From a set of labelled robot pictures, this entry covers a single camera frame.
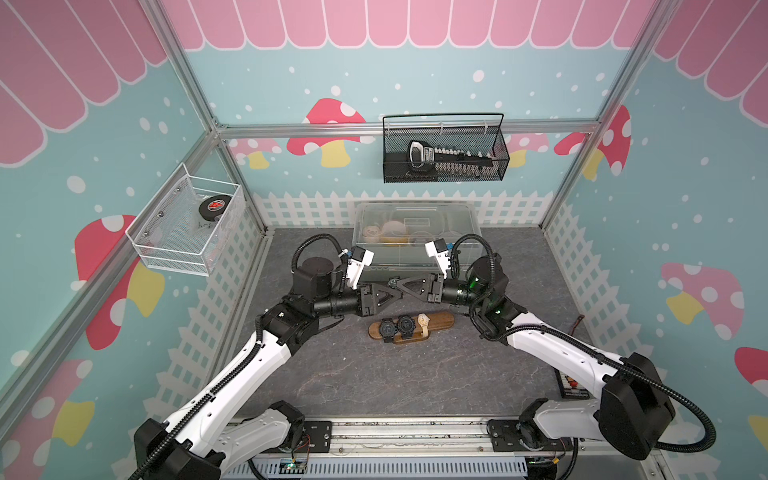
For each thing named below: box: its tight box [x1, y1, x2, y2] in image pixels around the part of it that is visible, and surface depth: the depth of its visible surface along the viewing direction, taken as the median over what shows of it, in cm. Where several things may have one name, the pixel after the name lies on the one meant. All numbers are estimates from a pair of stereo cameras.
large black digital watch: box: [397, 314, 416, 339], surface depth 85 cm
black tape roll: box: [199, 195, 232, 221], surface depth 80 cm
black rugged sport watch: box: [379, 317, 397, 343], surface depth 85 cm
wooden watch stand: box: [369, 312, 455, 343], surface depth 87 cm
